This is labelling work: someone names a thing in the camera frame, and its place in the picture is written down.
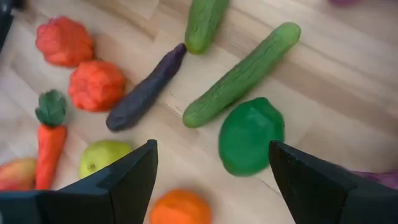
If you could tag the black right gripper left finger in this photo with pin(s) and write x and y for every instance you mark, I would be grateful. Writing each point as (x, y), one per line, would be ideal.
(124, 186)

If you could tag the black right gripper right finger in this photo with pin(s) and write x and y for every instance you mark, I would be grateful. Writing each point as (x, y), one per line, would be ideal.
(317, 193)

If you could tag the green apple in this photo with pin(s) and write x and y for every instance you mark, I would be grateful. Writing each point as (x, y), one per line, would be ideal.
(99, 155)

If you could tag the orange fruit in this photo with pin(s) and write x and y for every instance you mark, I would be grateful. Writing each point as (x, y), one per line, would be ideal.
(180, 208)

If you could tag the orange carrot with green top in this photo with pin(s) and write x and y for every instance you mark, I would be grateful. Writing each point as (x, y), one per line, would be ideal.
(49, 149)

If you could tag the round green bell pepper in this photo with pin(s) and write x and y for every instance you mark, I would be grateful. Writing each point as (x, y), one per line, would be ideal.
(245, 137)

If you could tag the dark purple eggplant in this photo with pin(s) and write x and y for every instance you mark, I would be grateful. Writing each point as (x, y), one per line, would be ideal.
(140, 96)

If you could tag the red yellow apple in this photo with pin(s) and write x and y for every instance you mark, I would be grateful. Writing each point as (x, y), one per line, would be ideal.
(15, 174)

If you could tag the long green cucumber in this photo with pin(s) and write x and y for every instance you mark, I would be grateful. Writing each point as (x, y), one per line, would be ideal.
(242, 76)

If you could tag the short green cucumber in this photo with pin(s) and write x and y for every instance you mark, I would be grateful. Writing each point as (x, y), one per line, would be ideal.
(203, 25)

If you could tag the black aluminium table frame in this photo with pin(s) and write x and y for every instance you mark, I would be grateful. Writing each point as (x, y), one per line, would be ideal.
(4, 25)

